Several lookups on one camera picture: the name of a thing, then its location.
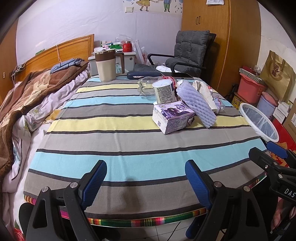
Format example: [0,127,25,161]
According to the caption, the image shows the white floral bedsheet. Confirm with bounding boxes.
[1,68,90,233]

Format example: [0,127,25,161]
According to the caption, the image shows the red jar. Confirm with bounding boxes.
[122,41,133,53]

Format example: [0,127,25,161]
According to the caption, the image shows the white plastic bag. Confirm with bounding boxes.
[115,34,150,65]

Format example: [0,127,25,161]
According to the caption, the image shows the black office chair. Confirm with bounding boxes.
[147,30,216,77]

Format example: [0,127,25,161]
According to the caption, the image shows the folded blue clothes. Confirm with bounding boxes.
[50,58,84,74]

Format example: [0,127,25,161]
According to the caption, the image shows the brown blanket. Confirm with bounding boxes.
[1,61,88,178]

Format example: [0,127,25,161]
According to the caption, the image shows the white rimmed trash bin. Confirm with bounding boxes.
[239,103,279,143]

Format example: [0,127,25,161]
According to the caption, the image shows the white cylindrical paper cup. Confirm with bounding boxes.
[152,79,176,104]

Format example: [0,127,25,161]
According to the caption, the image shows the cream crumpled paper bag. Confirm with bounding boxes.
[192,80,222,114]

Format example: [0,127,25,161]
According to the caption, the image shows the wooden bed headboard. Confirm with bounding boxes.
[11,34,94,83]

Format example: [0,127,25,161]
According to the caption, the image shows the wooden wardrobe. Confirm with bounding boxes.
[181,0,261,96]

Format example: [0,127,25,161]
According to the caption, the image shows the cartoon wall poster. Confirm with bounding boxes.
[122,0,183,15]

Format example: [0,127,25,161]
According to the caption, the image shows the dark blue glasses case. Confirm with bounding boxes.
[126,71,162,79]

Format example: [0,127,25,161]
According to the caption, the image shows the pink plastic bucket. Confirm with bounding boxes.
[237,73,267,104]

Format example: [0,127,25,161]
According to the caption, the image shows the yellow patterned box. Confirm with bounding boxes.
[231,92,248,110]

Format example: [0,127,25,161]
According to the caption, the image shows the grey chair cushion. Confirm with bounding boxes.
[165,30,210,68]

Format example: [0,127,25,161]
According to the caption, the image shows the clear crumpled plastic bottle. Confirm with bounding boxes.
[137,76,162,97]

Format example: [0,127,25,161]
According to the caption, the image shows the white wall switch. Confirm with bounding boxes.
[125,7,133,13]

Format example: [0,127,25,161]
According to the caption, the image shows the golden paper gift bag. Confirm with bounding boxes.
[259,50,295,101]

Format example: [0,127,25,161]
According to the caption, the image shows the white bedside cabinet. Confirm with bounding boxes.
[88,52,136,76]

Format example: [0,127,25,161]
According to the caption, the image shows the cardboard box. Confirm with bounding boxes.
[283,100,296,141]

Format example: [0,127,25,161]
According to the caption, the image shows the purple milk carton box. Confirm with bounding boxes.
[152,101,195,135]

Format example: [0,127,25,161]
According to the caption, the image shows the striped tablecloth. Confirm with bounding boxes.
[23,77,266,227]

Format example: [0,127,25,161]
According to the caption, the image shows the beige brown lidded pitcher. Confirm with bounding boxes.
[94,49,125,82]

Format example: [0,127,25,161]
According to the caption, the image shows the lilac lidded bucket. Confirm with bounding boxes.
[256,91,278,119]

